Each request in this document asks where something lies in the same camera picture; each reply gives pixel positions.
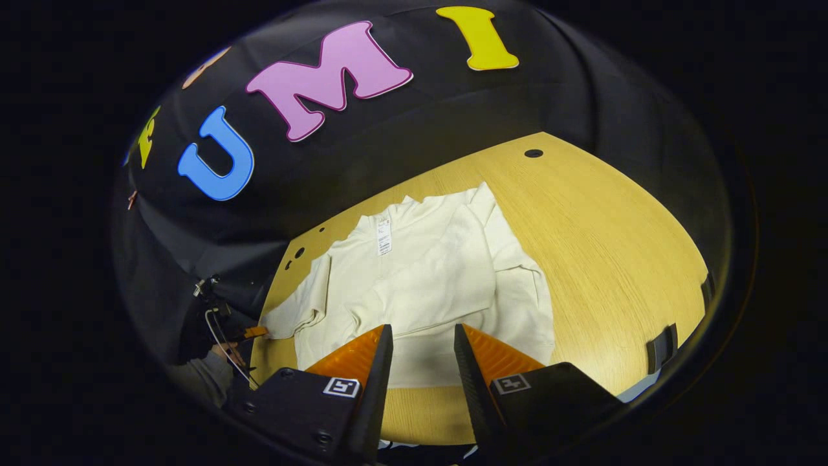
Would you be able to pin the person's patterned clothing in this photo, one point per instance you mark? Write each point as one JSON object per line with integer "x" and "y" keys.
{"x": 391, "y": 444}

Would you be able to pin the black backdrop cloth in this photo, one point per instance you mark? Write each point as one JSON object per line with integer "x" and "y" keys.
{"x": 453, "y": 110}

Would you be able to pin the small reddish cloth clip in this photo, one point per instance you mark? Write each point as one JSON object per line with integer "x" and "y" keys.
{"x": 132, "y": 199}

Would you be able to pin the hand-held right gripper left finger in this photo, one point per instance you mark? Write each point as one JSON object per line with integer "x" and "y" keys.
{"x": 378, "y": 401}

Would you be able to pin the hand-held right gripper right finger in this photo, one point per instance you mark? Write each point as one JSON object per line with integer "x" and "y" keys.
{"x": 475, "y": 401}

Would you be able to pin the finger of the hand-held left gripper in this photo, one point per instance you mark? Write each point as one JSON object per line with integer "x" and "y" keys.
{"x": 255, "y": 333}

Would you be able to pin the cream white sweatshirt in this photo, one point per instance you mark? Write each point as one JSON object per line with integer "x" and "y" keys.
{"x": 427, "y": 272}

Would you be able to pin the black table edge clamp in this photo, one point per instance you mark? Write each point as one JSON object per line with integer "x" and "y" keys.
{"x": 661, "y": 348}

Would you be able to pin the white paper garment tag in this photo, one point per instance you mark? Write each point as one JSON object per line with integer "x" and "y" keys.
{"x": 385, "y": 236}

